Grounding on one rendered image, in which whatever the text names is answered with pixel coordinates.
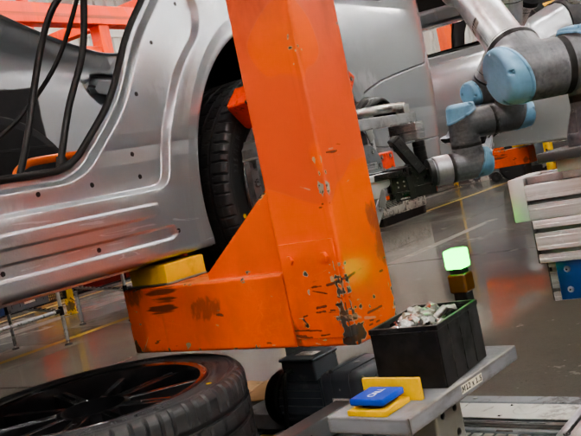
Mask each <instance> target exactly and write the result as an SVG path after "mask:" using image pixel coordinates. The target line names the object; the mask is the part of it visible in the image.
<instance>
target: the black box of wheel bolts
mask: <svg viewBox="0 0 581 436"><path fill-rule="evenodd" d="M476 304H477V300H476V299H468V300H458V301H450V302H440V303H433V302H430V301H429V302H428V303H427V304H421V305H412V306H410V307H408V308H407V309H405V310H403V311H402V312H400V313H398V314H397V315H395V316H393V317H391V318H389V319H387V320H386V321H385V322H383V323H381V324H379V325H377V326H375V327H373V328H372V329H371V330H369V331H368V335H369V336H370V337H371V341H372V345H373V353H374V357H375V361H376V366H377V370H378V375H379V377H420V380H421V384H422V388H448V387H450V386H451V385H452V384H453V383H454V382H456V381H457V380H458V379H459V378H461V377H462V376H463V375H464V374H466V373H467V372H468V371H469V370H470V369H472V368H473V367H474V366H475V365H477V364H478V363H479V362H480V361H481V360H482V359H483V358H484V357H485V356H487V355H486V350H485V346H484V341H483V337H482V329H481V325H480V320H479V316H478V310H477V306H476Z"/></svg>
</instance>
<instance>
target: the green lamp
mask: <svg viewBox="0 0 581 436"><path fill-rule="evenodd" d="M443 256H444V264H445V268H446V270H456V269H463V268H465V267H466V266H469V265H470V261H469V253H468V248H467V247H456V248H451V249H449V250H446V251H444V252H443Z"/></svg>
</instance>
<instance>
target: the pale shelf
mask: <svg viewBox="0 0 581 436"><path fill-rule="evenodd" d="M485 350H486V355H487V356H485V357H484V358H483V359H482V360H481V361H480V362H479V363H477V365H475V366H474V367H473V368H472V369H470V370H469V371H468V372H467V373H466V374H464V375H463V376H462V377H461V378H459V379H458V380H457V381H456V382H454V383H453V384H452V385H451V386H450V387H448V388H423V393H424V399H423V400H421V401H410V402H408V403H407V404H405V405H404V406H403V407H401V408H399V409H398V410H396V411H395V412H393V413H392V414H390V415H388V416H387V417H363V416H348V410H350V409H351V408H353V407H355V406H351V405H350V403H349V404H347V406H345V407H343V408H341V409H339V410H338V411H336V412H334V413H333V414H331V415H330V416H328V422H329V430H330V432H331V433H353V434H373V435H392V436H412V435H413V434H414V433H416V432H418V431H419V430H420V429H422V428H423V427H424V426H426V425H428V424H429V423H430V422H432V421H433V420H434V419H436V418H437V417H438V416H439V415H441V414H442V413H444V412H445V411H447V410H448V409H449V408H451V407H453V406H454V405H455V404H457V403H458V402H459V401H460V400H462V399H463V398H464V397H466V396H467V395H468V394H470V393H472V392H473V391H474V390H476V389H477V388H479V387H480V386H481V385H482V384H483V383H485V382H486V381H488V380H489V379H491V378H492V377H493V376H495V375H496V374H498V373H499V372H501V371H502V370H503V369H505V368H506V367H507V366H508V365H510V364H511V363H512V362H514V361H515V360H517V359H518V357H517V353H516V348H515V346H514V345H499V346H485ZM408 422H409V424H408ZM409 427H410V428H409ZM410 431H411V432H410Z"/></svg>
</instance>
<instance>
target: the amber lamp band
mask: <svg viewBox="0 0 581 436"><path fill-rule="evenodd" d="M448 281H449V286H450V293H452V294H456V293H466V292H470V291H471V290H473V289H475V283H474V279H473V274H472V272H471V271H467V272H465V273H462V274H452V275H449V276H448Z"/></svg>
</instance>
